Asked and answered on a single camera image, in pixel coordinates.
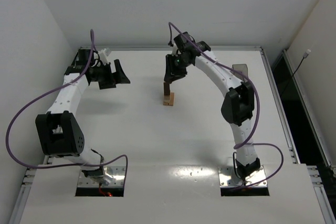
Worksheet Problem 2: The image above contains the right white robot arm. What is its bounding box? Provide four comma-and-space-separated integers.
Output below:
163, 32, 261, 180

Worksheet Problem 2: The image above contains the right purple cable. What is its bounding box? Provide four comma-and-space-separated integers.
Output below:
167, 22, 284, 190

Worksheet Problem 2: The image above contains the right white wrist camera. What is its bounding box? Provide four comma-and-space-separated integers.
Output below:
168, 41, 178, 56

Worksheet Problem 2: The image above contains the purple cable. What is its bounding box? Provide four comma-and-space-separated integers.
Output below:
5, 29, 129, 170
167, 22, 284, 190

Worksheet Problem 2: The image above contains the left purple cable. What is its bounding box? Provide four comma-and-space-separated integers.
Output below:
5, 29, 129, 170

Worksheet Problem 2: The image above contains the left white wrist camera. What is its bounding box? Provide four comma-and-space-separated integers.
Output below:
98, 48, 111, 65

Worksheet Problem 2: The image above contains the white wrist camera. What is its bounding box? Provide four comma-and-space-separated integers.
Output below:
98, 48, 111, 65
168, 41, 178, 56

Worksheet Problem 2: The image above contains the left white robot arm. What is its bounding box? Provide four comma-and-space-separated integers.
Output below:
35, 48, 130, 186

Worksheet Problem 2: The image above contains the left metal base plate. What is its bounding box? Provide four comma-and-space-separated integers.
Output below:
77, 166, 126, 188

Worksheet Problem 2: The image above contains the metal base plate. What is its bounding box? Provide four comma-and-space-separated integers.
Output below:
218, 166, 268, 189
77, 166, 126, 188

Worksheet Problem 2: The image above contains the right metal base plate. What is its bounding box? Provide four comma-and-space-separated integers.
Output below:
218, 166, 268, 189

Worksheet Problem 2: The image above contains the smoky transparent plastic bin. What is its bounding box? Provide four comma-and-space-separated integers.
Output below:
232, 63, 248, 82

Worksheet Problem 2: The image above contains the dark brown arch block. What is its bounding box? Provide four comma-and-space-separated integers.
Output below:
163, 82, 171, 96

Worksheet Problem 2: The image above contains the black wall cable white plug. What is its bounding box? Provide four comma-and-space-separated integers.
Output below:
283, 49, 311, 92

